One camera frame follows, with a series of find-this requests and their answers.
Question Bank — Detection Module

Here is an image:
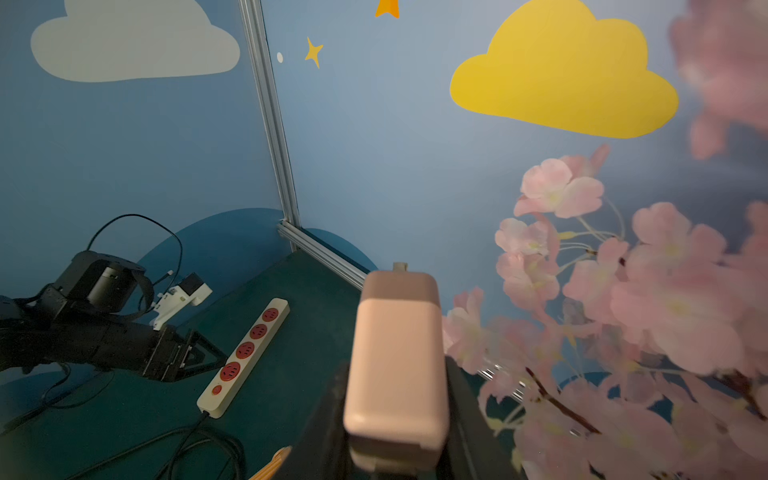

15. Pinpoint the orange desk fan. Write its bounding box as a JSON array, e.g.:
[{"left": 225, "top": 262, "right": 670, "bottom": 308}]
[{"left": 249, "top": 446, "right": 292, "bottom": 480}]

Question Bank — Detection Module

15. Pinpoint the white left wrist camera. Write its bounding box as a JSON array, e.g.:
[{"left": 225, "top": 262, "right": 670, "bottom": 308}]
[{"left": 150, "top": 273, "right": 212, "bottom": 331}]

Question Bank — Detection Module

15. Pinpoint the pink blossom artificial tree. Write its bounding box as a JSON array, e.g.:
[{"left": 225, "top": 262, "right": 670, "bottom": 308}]
[{"left": 443, "top": 1, "right": 767, "bottom": 479}]

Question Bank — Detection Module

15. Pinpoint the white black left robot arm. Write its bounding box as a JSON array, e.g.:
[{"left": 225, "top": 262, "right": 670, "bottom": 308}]
[{"left": 1, "top": 246, "right": 228, "bottom": 382}]

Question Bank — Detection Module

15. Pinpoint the black power strip cable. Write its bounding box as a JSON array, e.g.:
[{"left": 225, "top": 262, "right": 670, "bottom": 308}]
[{"left": 59, "top": 410, "right": 247, "bottom": 480}]

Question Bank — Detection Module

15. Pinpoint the white red power strip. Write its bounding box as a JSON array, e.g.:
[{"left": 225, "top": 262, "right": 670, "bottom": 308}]
[{"left": 196, "top": 298, "right": 290, "bottom": 419}]

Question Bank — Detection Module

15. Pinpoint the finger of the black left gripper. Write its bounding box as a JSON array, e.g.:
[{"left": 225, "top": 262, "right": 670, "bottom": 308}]
[{"left": 185, "top": 331, "right": 228, "bottom": 372}]

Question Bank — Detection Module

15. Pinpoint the aluminium frame rail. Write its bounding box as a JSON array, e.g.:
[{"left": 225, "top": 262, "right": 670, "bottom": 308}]
[{"left": 239, "top": 0, "right": 367, "bottom": 289}]

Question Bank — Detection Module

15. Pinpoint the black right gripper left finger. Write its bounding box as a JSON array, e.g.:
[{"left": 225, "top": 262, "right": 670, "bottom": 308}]
[{"left": 273, "top": 363, "right": 351, "bottom": 480}]

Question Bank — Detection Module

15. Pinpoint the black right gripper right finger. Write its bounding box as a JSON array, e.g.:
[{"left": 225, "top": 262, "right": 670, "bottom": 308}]
[{"left": 443, "top": 357, "right": 524, "bottom": 480}]

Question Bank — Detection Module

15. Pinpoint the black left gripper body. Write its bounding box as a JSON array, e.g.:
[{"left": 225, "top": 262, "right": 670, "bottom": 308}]
[{"left": 141, "top": 326, "right": 198, "bottom": 382}]

